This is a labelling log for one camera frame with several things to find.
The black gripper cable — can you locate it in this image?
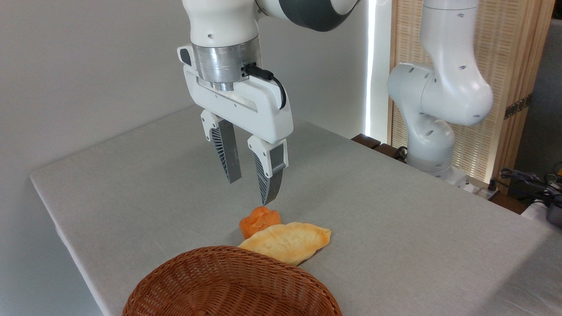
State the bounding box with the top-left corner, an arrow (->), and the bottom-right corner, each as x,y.
243,64 -> 287,110

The brown wicker basket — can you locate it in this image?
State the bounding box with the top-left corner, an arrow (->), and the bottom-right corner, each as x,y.
122,245 -> 342,316

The grey tablecloth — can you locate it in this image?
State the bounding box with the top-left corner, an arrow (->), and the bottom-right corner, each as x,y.
30,104 -> 562,316

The metal screen hinge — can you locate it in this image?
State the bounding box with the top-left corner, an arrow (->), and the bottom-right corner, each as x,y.
504,94 -> 533,120

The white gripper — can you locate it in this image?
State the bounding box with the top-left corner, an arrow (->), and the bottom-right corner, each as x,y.
177,43 -> 294,206

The pale braided bread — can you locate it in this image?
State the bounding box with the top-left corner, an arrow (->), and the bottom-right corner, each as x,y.
238,222 -> 332,266

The black cable bundle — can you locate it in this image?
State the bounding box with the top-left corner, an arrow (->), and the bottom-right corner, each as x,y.
499,162 -> 562,207

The wooden slatted screen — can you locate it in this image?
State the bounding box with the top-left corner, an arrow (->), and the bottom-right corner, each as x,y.
388,0 -> 556,194

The orange round bread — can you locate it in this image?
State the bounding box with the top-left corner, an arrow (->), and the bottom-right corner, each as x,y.
239,206 -> 281,240

